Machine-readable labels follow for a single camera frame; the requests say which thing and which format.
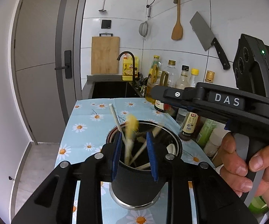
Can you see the small yellow cap bottle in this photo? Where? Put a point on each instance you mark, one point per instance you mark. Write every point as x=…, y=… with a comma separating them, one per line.
x=195, y=74

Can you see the metal ladle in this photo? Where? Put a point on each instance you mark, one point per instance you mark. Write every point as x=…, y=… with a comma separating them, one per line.
x=104, y=1

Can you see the white cap seasoning jar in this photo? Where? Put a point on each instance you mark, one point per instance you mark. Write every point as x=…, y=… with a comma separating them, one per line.
x=215, y=142

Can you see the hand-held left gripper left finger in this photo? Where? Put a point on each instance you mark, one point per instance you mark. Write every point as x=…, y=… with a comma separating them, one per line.
x=117, y=154

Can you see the kitchen cleaver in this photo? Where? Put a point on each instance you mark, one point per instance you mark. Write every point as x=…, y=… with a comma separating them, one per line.
x=202, y=30

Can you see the wooden cutting board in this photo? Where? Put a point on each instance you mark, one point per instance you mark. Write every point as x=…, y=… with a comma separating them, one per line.
x=105, y=56

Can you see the grey door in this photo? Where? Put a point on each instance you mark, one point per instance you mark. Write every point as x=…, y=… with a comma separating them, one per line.
x=39, y=51

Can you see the group of wooden chopsticks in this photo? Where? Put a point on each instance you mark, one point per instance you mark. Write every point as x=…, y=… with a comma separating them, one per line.
x=138, y=154

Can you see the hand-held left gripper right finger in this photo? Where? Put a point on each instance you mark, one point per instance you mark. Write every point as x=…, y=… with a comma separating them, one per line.
x=152, y=156

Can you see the black utensil holder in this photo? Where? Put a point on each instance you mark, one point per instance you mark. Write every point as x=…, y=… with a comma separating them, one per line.
x=136, y=189

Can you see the gold cap bottle red label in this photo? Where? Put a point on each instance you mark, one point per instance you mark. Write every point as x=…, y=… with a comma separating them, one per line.
x=210, y=75

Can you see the wooden spatula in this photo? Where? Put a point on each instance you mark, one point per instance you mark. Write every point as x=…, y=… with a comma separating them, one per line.
x=177, y=30

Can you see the green sugar bag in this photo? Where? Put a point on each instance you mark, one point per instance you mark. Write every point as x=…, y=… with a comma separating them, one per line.
x=258, y=206

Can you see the clear bottle black cap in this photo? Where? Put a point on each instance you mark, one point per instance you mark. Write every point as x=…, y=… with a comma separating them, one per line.
x=183, y=79

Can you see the dark sauce bottle red label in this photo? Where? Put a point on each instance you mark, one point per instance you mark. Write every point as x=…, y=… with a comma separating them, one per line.
x=160, y=106

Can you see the dark kitchen sink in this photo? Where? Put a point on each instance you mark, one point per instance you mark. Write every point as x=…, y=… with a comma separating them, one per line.
x=111, y=89

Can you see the soy sauce bottle orange label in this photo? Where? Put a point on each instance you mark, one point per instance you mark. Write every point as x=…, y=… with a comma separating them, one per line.
x=191, y=123

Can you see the clear bottle gold cap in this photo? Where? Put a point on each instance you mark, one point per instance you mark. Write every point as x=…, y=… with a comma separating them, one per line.
x=170, y=74

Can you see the daisy print tablecloth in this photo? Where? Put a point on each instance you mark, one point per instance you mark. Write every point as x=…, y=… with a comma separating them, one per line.
x=83, y=133

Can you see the dark curved faucet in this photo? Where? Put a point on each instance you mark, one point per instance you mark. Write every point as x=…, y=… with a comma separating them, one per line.
x=133, y=65

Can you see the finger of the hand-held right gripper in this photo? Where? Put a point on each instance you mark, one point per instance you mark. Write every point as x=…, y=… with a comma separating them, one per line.
x=178, y=95
x=190, y=108

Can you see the metal mesh strainer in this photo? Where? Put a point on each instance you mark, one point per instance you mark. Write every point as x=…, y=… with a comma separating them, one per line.
x=143, y=29

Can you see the yellow oil jug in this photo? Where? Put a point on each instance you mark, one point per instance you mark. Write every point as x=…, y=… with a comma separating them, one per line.
x=128, y=68

